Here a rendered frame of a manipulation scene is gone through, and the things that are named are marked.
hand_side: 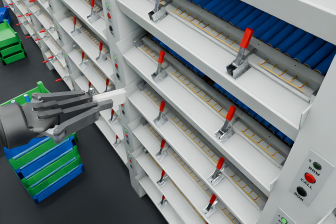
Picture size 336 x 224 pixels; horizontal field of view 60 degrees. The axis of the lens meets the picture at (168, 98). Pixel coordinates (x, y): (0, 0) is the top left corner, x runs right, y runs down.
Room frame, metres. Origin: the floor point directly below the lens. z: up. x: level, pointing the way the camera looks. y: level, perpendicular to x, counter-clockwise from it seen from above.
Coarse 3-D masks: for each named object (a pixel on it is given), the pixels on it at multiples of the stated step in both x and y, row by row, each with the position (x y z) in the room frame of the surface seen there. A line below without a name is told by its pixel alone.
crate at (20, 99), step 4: (40, 84) 1.08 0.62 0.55; (36, 88) 1.08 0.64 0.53; (40, 88) 1.08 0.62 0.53; (44, 88) 1.08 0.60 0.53; (28, 92) 1.05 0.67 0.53; (32, 92) 1.06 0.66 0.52; (40, 92) 1.09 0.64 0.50; (44, 92) 1.09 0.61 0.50; (48, 92) 1.05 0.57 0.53; (16, 96) 1.02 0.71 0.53; (20, 96) 1.02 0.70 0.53; (8, 100) 0.99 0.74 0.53; (16, 100) 1.01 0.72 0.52; (20, 100) 1.02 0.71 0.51; (24, 100) 1.03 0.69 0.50; (0, 104) 0.96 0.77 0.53; (20, 104) 1.01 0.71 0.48
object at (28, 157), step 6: (42, 144) 0.86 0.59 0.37; (48, 144) 0.87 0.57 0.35; (54, 144) 0.89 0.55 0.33; (36, 150) 0.83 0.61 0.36; (42, 150) 0.85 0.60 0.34; (24, 156) 0.79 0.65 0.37; (30, 156) 0.81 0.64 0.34; (36, 156) 0.83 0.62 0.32; (12, 162) 0.76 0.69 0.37; (18, 162) 0.77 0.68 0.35; (24, 162) 0.79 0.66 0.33
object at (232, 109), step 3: (231, 105) 0.45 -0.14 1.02; (231, 108) 0.45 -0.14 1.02; (234, 108) 0.45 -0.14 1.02; (228, 111) 0.45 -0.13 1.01; (231, 111) 0.45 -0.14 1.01; (234, 111) 0.45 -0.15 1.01; (228, 114) 0.45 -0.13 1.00; (231, 114) 0.44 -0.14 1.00; (225, 117) 0.45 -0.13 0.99; (228, 117) 0.44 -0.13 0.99; (231, 117) 0.44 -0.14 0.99; (225, 120) 0.45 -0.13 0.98; (228, 120) 0.44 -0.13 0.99; (225, 123) 0.44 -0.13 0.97; (228, 123) 0.44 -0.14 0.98; (225, 126) 0.44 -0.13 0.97; (222, 129) 0.44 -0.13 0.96; (225, 129) 0.44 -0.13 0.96
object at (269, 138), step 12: (144, 36) 0.82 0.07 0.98; (156, 48) 0.75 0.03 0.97; (168, 60) 0.69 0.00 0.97; (180, 72) 0.65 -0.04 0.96; (192, 72) 0.63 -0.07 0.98; (204, 84) 0.58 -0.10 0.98; (216, 96) 0.53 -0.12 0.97; (228, 108) 0.49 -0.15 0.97; (240, 120) 0.47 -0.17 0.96; (252, 120) 0.45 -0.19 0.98; (264, 132) 0.42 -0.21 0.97; (276, 144) 0.38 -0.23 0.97
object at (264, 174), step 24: (120, 48) 0.79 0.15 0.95; (144, 48) 0.79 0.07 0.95; (144, 72) 0.69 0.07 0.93; (168, 96) 0.59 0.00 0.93; (192, 96) 0.57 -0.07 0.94; (192, 120) 0.50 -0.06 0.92; (216, 120) 0.49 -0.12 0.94; (216, 144) 0.43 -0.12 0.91; (240, 144) 0.41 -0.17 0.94; (264, 144) 0.40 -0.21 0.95; (240, 168) 0.37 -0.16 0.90; (264, 168) 0.35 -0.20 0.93; (264, 192) 0.32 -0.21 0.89
